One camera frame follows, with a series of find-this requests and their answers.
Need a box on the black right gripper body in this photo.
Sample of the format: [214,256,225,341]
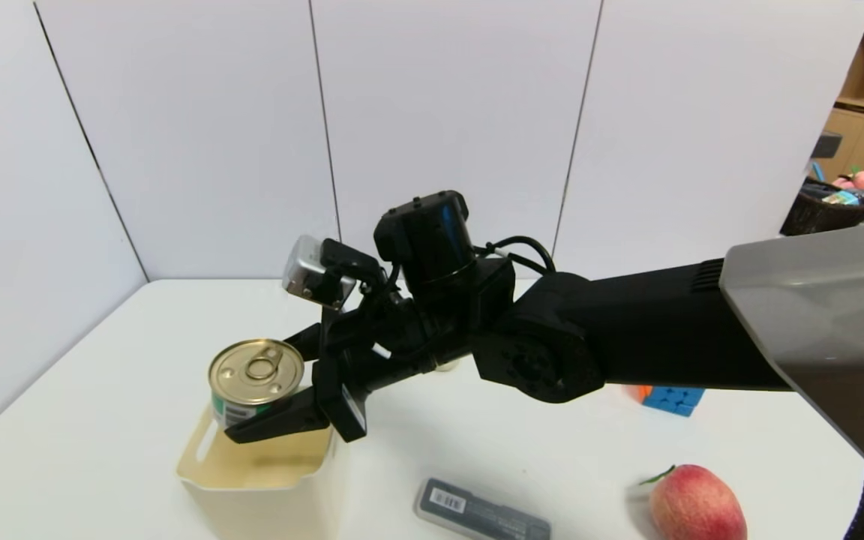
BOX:
[311,301,435,443]

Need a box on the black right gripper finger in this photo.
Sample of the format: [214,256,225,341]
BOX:
[283,322,323,361]
[223,385,330,445]

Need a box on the gold-lidded tin can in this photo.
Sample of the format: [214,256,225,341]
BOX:
[208,338,306,431]

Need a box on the cream plastic storage box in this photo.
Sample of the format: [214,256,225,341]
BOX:
[176,405,343,540]

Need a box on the grey plastic case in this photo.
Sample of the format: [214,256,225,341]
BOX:
[413,478,553,540]

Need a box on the colourful puzzle cube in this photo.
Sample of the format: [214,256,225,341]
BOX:
[638,385,705,418]

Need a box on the red peach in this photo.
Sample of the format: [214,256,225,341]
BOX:
[631,463,748,540]

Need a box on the black mesh basket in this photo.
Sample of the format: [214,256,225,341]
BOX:
[780,180,864,237]

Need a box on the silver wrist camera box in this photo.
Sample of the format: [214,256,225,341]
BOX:
[282,235,384,312]

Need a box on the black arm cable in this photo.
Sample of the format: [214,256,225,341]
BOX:
[477,235,557,275]

